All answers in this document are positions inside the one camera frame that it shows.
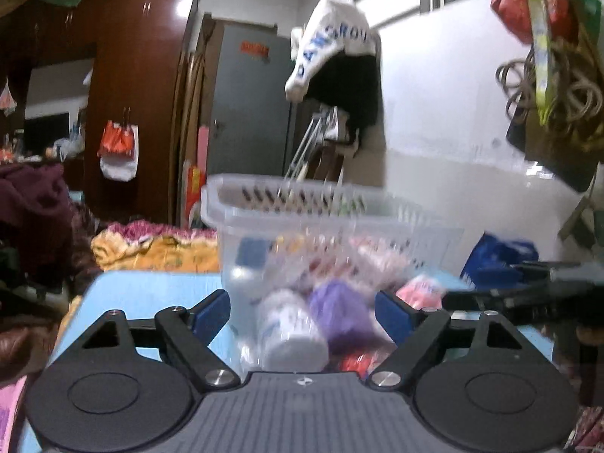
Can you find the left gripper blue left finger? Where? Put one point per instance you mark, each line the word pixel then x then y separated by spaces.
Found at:
pixel 185 336

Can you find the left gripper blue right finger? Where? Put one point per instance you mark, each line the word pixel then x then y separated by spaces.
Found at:
pixel 419 338

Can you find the orange white hanging bag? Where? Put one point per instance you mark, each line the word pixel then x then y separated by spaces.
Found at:
pixel 119 152

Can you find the blue shopping bag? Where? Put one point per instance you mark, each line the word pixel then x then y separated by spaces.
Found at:
pixel 492 262

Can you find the red hanging bag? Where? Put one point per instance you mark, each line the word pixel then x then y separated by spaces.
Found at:
pixel 515 16

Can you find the maroon clothing pile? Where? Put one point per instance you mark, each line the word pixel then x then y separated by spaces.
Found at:
pixel 45 235

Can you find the dark red wooden wardrobe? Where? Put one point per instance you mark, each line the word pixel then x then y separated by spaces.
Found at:
pixel 138 50

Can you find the yellow floral blanket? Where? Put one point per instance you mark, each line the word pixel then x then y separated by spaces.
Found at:
pixel 145 246

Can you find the pink packet red characters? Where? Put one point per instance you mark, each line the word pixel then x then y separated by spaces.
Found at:
pixel 422 292

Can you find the white hat blue letters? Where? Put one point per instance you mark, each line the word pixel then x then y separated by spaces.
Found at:
pixel 334 26

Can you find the metal crutches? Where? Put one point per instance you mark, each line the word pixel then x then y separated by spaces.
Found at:
pixel 323 127

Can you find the grey door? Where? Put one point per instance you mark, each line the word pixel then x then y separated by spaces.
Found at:
pixel 250 116

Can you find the white cylindrical bottle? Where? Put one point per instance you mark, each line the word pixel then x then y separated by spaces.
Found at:
pixel 288 339

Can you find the purple crinkled packet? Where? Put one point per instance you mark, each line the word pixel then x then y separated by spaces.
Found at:
pixel 345 319

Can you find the white plastic laundry basket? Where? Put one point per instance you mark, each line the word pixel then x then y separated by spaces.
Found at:
pixel 275 233

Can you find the black hanging garment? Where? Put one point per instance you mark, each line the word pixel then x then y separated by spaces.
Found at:
pixel 350 83

